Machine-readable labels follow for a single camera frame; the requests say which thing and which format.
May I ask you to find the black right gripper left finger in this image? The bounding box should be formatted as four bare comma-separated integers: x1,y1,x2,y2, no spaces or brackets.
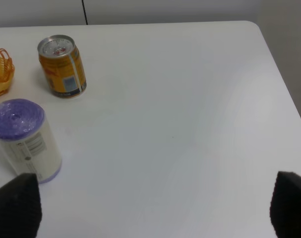
0,173,42,238

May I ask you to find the gold energy drink can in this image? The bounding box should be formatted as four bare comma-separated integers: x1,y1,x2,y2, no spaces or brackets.
37,35,87,98

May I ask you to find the orange woven basket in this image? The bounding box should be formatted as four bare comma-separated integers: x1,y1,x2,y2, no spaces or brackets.
0,48,15,96

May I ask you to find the purple trash bag roll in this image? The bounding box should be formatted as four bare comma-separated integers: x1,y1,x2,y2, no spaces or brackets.
0,99,62,183

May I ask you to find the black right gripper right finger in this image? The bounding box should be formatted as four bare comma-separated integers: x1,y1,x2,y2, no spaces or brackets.
269,171,301,238

